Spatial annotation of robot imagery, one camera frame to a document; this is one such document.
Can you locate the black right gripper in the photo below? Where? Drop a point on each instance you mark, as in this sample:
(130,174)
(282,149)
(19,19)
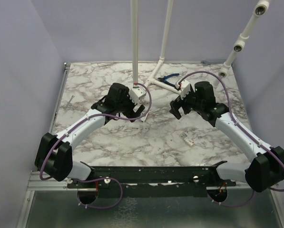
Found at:
(175,105)

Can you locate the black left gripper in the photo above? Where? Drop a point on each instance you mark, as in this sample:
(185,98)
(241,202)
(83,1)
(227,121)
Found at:
(131,113)

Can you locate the white staple box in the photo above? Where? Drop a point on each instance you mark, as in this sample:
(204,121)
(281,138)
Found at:
(187,139)

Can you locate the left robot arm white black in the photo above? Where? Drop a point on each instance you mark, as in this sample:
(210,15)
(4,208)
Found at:
(54,157)

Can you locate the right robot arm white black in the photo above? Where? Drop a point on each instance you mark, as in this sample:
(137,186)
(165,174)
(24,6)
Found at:
(266,163)

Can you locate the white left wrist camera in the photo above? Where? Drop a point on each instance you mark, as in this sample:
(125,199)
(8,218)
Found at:
(136,94)

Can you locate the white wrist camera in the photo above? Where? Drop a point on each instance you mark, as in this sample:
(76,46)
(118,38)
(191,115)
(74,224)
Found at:
(184,87)
(136,94)

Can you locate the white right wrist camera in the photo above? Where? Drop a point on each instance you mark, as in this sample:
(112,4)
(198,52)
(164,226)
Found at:
(184,87)

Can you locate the aluminium rail frame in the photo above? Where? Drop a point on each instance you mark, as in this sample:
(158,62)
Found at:
(155,142)

